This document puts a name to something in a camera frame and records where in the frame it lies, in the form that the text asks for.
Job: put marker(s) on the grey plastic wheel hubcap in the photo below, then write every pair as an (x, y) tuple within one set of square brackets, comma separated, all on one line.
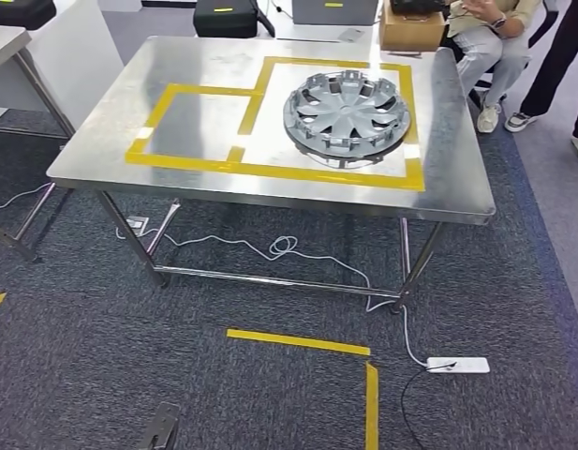
[(345, 115)]

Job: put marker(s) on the stainless steel workbench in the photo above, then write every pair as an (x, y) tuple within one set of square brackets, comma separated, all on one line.
[(40, 87), (199, 62)]

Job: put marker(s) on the yellow tape rectangles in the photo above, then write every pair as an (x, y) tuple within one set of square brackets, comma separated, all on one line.
[(269, 169)]

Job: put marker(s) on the torn yellow floor tape square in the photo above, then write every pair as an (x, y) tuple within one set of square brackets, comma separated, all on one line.
[(298, 341)]

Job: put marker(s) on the white power plug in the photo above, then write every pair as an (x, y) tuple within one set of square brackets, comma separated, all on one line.
[(137, 225)]

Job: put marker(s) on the small grey card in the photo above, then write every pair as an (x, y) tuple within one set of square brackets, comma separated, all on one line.
[(351, 35)]

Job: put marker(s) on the black carrying case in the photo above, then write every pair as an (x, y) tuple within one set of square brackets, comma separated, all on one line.
[(21, 13), (228, 22)]

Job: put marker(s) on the grey laptop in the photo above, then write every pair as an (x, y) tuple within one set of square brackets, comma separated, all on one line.
[(335, 12)]

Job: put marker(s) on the brown cardboard box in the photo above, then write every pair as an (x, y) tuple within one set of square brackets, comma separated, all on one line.
[(410, 31)]

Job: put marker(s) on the white power adapter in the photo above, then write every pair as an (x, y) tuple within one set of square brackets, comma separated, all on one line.
[(466, 365)]

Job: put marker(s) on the black handheld controller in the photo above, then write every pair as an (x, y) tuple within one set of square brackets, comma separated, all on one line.
[(417, 6)]

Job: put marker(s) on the person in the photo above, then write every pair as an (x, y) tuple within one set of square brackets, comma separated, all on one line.
[(489, 49), (550, 62)]

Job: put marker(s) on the white partition board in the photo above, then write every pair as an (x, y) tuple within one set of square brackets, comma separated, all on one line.
[(78, 62)]

